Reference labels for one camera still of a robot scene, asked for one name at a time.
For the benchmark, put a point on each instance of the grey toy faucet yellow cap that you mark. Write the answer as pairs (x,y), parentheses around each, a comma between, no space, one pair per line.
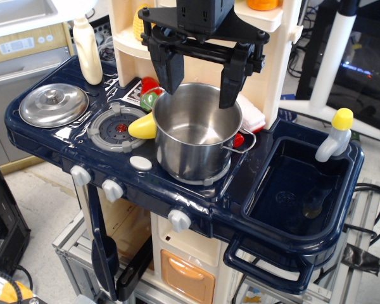
(339,136)

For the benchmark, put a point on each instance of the orange toy on shelf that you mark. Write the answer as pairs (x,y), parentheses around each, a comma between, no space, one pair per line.
(262,5)

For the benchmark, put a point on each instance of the red green toy pepper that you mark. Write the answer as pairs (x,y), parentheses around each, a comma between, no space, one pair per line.
(150,90)

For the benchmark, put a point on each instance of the orange toy drawer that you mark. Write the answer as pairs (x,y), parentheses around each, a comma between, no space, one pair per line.
(194,282)

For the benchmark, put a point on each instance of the white pipe stand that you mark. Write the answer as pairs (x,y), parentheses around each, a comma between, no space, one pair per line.
(316,107)

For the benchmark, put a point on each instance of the stainless steel pot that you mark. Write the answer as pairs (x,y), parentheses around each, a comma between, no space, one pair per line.
(194,138)

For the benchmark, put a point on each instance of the black computer case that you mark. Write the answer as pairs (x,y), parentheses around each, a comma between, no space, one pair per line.
(14,232)

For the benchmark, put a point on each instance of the yellow toy banana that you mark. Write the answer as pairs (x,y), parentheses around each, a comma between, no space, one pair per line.
(143,128)

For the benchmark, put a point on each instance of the navy toy kitchen counter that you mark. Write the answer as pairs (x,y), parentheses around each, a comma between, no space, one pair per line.
(284,154)

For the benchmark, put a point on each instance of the grey oval button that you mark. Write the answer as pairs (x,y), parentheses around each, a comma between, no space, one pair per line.
(140,163)

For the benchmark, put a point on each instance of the navy toy spatula hanging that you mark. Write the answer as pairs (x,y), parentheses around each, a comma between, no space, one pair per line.
(104,249)

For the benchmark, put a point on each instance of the cream toy bottle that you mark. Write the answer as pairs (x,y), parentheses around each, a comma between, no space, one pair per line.
(87,51)

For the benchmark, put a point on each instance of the steel pot lid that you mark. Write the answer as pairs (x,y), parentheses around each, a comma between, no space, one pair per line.
(53,105)

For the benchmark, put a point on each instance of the aluminium frame table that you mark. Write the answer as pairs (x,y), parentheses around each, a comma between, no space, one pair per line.
(351,253)

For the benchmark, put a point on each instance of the grey stove knob left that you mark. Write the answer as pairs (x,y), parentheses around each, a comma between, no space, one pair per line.
(80,176)

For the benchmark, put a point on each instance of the grey stove knob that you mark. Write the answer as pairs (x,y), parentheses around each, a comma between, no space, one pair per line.
(112,190)
(80,176)
(179,220)

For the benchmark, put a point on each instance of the grey stove knob right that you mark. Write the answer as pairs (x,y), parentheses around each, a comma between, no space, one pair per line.
(179,220)

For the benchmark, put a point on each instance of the white sponge with red base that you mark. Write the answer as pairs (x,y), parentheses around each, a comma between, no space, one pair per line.
(253,119)

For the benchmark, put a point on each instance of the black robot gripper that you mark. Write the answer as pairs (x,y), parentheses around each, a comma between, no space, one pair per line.
(206,30)

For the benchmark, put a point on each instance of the grey stove knob middle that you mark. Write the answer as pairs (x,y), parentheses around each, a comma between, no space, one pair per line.
(112,190)

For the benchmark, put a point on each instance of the toy dishwasher appliance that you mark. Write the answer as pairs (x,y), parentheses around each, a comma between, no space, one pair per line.
(34,40)

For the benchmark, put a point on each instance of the red toy piece behind pot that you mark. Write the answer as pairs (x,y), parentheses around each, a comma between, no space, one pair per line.
(238,140)

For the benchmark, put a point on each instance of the grey toy stove burner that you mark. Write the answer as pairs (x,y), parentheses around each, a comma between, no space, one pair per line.
(109,131)

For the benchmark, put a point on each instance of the yellow toy corn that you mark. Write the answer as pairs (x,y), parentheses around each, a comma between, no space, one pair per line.
(137,24)

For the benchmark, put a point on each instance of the cream toy kitchen shelf tower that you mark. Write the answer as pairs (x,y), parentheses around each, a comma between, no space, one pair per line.
(262,89)

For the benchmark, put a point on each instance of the navy toy oven door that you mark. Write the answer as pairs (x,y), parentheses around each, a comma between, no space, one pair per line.
(132,274)

